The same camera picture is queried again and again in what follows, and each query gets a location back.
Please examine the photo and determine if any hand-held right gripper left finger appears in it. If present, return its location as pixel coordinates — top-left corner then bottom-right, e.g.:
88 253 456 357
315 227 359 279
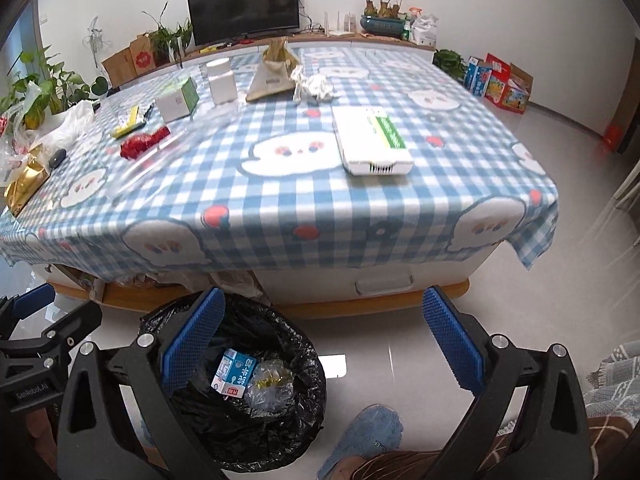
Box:
57 287 236 480

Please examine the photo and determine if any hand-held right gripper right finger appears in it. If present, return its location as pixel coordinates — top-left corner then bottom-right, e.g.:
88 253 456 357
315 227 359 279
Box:
421 285 593 480

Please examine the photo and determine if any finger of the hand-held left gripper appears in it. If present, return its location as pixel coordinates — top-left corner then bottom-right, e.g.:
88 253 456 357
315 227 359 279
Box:
0 282 56 333
0 300 104 361

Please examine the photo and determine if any trash bin with black bag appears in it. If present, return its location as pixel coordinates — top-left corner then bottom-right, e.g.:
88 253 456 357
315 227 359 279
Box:
139 292 328 473

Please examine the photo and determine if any red wrapper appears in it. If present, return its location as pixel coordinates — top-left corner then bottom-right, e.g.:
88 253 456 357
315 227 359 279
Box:
120 127 171 161

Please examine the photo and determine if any yellow silver wrapper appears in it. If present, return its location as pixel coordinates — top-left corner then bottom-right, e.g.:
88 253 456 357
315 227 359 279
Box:
110 104 156 140

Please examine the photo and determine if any white box green label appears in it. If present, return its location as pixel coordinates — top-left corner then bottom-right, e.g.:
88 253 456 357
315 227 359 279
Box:
331 105 415 177

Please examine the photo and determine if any small white green box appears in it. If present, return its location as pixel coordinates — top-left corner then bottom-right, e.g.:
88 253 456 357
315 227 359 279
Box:
155 77 200 123

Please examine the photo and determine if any white plastic bottle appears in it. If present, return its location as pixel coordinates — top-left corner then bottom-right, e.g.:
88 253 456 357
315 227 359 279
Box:
206 58 237 107

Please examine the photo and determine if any tall gold foil bag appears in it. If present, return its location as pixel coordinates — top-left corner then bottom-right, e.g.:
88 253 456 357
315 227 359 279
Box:
245 37 302 103

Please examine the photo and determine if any white tissue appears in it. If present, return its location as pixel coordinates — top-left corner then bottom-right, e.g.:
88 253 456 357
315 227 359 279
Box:
291 66 335 106

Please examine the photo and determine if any blue white milk carton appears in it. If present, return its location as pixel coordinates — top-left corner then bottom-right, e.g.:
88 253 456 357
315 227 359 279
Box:
211 349 258 398

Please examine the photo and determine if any translucent crumpled plastic bag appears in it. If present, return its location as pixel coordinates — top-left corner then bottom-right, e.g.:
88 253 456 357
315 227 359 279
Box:
207 270 268 306

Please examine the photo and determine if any clear crumpled plastic wrapper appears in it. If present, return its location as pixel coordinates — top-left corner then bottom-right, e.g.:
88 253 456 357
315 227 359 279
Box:
244 359 296 418

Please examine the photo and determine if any squat gold foil bag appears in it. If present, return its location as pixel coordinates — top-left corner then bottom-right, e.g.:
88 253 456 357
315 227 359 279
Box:
4 145 51 217

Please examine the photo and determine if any blue slipper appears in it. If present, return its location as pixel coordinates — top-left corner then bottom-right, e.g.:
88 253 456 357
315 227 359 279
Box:
317 404 405 478

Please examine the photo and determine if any clear plastic bag red print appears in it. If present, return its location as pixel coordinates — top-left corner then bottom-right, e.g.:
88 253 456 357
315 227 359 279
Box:
0 112 41 186

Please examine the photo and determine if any grey patterned cloth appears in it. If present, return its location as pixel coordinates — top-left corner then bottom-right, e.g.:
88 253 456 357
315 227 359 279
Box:
582 340 640 418

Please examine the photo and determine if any white plastic bag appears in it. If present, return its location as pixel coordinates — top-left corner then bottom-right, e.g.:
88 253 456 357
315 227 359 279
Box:
37 102 96 148

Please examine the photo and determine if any blue checked tablecloth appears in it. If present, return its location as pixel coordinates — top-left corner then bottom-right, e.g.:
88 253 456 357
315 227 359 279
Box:
0 40 560 281

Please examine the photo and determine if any pothos plant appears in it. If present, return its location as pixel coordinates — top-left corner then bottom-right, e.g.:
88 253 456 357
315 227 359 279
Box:
0 50 108 131

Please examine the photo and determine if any brown cardboard box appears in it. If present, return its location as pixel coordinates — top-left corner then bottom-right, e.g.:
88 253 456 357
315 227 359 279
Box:
101 47 138 87

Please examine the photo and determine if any red colourful open box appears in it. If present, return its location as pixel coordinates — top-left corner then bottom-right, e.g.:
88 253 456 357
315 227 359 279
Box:
485 53 534 115

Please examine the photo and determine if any brown bag with red flower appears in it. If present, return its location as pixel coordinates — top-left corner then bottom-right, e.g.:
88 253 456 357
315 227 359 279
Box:
129 34 157 77

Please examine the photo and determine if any blue printed carton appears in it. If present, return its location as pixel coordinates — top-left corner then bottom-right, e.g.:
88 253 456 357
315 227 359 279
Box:
464 56 493 97

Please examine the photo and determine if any small green floor plant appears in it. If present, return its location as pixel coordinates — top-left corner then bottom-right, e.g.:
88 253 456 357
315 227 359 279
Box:
432 49 468 81

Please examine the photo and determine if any tall green potted plant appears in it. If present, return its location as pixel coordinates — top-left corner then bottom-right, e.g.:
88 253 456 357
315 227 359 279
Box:
141 2 193 66

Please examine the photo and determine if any white sack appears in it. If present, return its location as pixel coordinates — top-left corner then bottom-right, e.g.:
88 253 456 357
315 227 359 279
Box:
410 14 441 47

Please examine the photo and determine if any green spray bottle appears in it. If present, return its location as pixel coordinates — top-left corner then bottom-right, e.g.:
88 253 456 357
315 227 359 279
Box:
402 7 423 41

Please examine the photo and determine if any blue planter with bulbs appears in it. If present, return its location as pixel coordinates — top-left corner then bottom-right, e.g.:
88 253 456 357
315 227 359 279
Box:
360 0 407 38

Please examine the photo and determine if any white router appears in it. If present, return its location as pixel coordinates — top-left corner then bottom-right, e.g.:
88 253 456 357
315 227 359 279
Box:
322 10 357 37

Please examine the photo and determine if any white cabinet with wooden top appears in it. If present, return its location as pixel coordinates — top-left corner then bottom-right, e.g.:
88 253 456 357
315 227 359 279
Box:
107 30 437 93

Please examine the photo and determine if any black television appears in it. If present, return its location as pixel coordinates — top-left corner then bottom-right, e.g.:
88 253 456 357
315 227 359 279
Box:
186 0 301 47

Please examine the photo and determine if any white wire ornament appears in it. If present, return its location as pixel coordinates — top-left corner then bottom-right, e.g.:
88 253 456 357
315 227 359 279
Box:
80 16 106 68

